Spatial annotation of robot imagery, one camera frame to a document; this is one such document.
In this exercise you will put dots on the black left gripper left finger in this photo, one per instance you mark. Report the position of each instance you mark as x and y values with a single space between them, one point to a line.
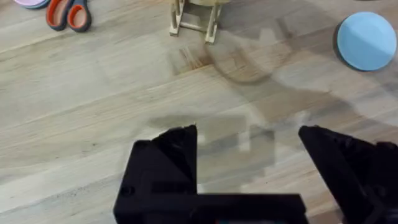
164 165

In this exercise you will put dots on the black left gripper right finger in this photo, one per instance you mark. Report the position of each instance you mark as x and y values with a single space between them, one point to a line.
351 168

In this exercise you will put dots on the wooden peg rack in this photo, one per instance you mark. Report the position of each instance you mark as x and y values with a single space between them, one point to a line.
196 19

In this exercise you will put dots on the blue round plate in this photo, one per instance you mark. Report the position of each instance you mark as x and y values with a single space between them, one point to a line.
366 41

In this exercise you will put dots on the orange and grey scissors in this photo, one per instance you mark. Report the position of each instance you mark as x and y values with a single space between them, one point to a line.
69 14

